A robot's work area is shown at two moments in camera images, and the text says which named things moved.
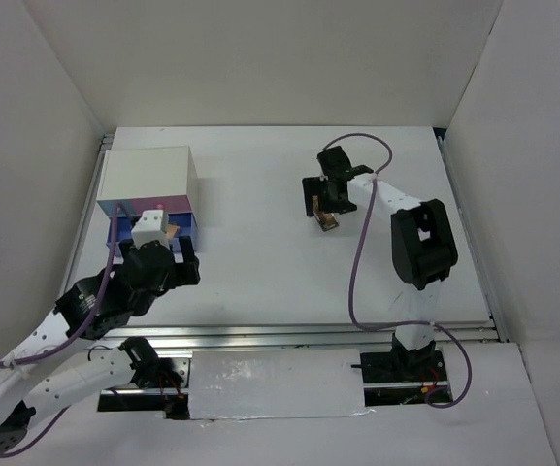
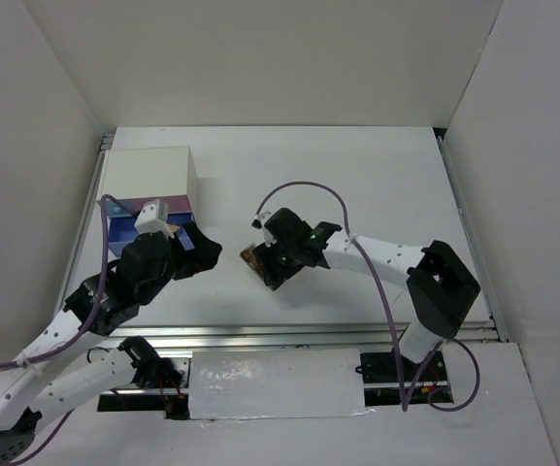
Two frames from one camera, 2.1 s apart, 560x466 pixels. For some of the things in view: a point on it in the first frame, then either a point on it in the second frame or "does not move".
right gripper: x=314 y=186 → x=268 y=255
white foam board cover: x=253 y=383 does not move
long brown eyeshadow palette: x=327 y=220 → x=249 y=254
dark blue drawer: x=185 y=220 does not move
